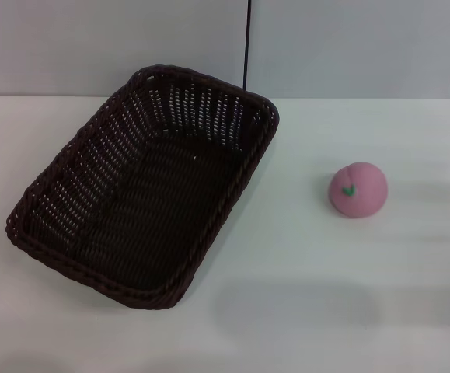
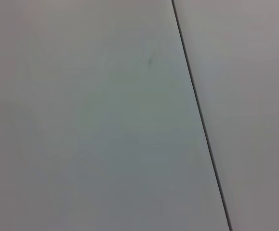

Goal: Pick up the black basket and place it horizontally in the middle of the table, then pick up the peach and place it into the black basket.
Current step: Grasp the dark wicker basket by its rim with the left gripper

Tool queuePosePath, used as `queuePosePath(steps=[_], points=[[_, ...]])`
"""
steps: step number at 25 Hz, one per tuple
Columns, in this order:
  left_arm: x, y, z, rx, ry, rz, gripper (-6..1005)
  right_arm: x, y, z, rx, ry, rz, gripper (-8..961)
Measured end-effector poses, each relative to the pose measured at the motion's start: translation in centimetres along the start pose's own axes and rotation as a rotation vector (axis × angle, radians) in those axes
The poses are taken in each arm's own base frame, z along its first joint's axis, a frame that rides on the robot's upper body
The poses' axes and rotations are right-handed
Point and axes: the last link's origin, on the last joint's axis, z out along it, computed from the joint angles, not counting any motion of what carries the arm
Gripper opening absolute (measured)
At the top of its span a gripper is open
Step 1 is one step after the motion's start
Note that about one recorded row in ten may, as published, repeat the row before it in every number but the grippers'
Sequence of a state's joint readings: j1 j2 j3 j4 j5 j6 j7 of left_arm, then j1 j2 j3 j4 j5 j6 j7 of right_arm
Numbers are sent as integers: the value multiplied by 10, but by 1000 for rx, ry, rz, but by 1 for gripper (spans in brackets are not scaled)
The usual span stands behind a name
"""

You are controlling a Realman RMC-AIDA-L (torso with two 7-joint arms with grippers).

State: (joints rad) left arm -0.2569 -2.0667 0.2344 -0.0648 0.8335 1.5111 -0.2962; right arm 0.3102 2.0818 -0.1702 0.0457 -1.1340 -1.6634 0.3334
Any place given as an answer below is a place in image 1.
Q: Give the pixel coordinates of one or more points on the dark brown woven basket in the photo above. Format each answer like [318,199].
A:
[158,217]

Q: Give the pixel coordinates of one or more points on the pink toy peach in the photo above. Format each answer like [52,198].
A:
[360,194]

